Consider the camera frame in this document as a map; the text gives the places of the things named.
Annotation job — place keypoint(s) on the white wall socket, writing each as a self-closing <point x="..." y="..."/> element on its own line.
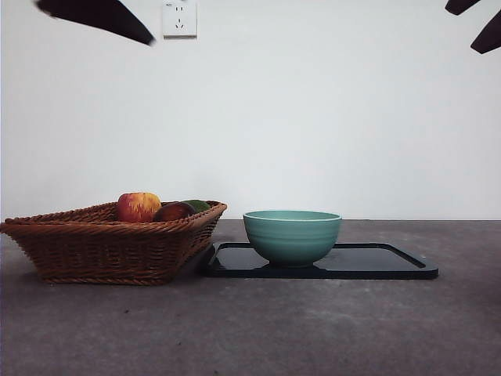
<point x="180" y="19"/>

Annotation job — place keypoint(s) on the brown wicker basket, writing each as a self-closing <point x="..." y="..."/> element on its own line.
<point x="102" y="250"/>

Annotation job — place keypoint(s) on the dark red plum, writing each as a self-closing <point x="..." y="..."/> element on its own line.
<point x="174" y="213"/>

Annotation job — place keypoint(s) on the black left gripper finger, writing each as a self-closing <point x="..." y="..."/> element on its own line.
<point x="102" y="15"/>

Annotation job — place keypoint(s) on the teal ribbed bowl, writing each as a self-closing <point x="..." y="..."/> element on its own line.
<point x="291" y="239"/>

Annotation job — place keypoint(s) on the black rectangular tray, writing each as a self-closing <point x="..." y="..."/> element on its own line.
<point x="372" y="262"/>

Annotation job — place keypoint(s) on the red and yellow apple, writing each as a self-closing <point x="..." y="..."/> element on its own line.
<point x="137" y="205"/>

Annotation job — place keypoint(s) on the green fruit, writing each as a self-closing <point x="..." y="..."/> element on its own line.
<point x="199" y="205"/>

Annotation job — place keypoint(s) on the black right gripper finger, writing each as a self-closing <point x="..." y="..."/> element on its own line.
<point x="462" y="4"/>
<point x="489" y="37"/>

